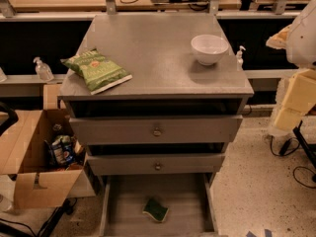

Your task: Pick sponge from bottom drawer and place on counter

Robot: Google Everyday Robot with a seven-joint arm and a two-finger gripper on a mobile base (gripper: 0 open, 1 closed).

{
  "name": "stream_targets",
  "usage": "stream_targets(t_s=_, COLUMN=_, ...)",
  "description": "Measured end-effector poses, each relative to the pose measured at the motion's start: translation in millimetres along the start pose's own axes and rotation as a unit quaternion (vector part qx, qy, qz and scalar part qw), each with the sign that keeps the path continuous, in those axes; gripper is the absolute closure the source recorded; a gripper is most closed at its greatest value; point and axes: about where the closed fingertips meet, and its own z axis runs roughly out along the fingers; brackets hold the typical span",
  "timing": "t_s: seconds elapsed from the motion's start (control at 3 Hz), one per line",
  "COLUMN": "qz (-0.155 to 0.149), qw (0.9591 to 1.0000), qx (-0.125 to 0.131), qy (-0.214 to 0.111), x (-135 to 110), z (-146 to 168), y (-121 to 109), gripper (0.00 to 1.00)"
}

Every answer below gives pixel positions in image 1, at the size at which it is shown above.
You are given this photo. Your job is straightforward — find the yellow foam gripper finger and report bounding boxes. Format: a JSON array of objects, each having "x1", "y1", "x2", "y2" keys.
[
  {"x1": 274, "y1": 69, "x2": 316, "y2": 131},
  {"x1": 266, "y1": 26, "x2": 290, "y2": 49}
]

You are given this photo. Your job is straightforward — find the green yellow sponge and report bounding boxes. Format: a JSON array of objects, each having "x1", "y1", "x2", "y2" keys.
[{"x1": 142, "y1": 197, "x2": 169, "y2": 222}]

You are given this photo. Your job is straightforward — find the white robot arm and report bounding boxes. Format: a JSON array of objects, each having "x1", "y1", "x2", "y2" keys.
[{"x1": 266, "y1": 0, "x2": 316, "y2": 136}]

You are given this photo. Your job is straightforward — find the grey top drawer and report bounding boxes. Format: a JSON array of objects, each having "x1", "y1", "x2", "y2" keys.
[{"x1": 70, "y1": 116, "x2": 243, "y2": 145}]

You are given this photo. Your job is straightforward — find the grey drawer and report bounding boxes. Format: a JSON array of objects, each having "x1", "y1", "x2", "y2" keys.
[
  {"x1": 100, "y1": 174, "x2": 218, "y2": 237},
  {"x1": 87, "y1": 153, "x2": 225, "y2": 176},
  {"x1": 70, "y1": 116, "x2": 243, "y2": 145}
]

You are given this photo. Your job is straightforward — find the grey middle drawer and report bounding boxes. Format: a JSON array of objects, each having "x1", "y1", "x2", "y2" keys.
[{"x1": 87, "y1": 153, "x2": 225, "y2": 176}]

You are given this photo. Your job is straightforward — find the grey bottom drawer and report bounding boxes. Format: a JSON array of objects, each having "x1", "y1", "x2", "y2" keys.
[{"x1": 100, "y1": 174, "x2": 218, "y2": 237}]

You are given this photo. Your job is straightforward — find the grey drawer cabinet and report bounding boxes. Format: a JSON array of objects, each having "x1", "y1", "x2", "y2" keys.
[{"x1": 57, "y1": 13, "x2": 255, "y2": 237}]

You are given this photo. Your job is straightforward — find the small white pump bottle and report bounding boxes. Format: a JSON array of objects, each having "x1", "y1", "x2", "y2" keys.
[{"x1": 236, "y1": 45, "x2": 246, "y2": 68}]

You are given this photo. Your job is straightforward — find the black tripod stand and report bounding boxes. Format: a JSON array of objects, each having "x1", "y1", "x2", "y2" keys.
[{"x1": 292, "y1": 121, "x2": 316, "y2": 189}]

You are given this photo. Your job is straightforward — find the white ceramic bowl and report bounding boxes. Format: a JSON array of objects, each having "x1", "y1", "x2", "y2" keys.
[{"x1": 191, "y1": 35, "x2": 229, "y2": 65}]

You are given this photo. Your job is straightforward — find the green chip bag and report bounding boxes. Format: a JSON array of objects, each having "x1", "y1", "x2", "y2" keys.
[{"x1": 61, "y1": 49, "x2": 132, "y2": 95}]

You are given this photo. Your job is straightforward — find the clear sanitizer pump bottle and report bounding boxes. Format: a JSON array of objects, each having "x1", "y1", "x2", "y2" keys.
[{"x1": 34, "y1": 57, "x2": 54, "y2": 82}]

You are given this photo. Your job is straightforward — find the snack packages in box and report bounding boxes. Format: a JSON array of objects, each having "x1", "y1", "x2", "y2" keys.
[{"x1": 44, "y1": 123, "x2": 85, "y2": 169}]

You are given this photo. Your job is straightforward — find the brown cardboard box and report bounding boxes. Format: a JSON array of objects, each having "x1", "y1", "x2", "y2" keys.
[{"x1": 0, "y1": 84, "x2": 99, "y2": 209}]

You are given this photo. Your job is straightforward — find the black floor cable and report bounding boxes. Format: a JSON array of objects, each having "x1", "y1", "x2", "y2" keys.
[{"x1": 270, "y1": 135, "x2": 316, "y2": 190}]

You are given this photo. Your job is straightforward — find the black handle at left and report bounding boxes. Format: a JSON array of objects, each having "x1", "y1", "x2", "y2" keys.
[{"x1": 0, "y1": 102, "x2": 19, "y2": 136}]

